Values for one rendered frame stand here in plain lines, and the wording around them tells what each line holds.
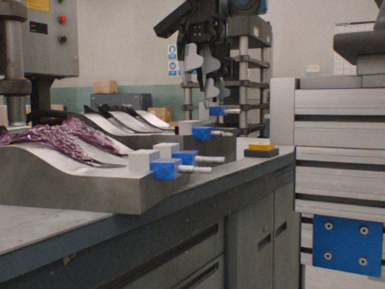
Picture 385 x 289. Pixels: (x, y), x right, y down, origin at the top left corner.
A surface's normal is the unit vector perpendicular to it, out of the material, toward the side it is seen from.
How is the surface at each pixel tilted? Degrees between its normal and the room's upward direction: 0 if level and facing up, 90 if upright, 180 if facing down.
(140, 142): 90
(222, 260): 90
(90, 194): 90
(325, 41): 90
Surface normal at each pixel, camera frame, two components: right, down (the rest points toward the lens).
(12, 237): -0.01, -0.99
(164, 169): -0.27, 0.11
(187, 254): 0.84, 0.05
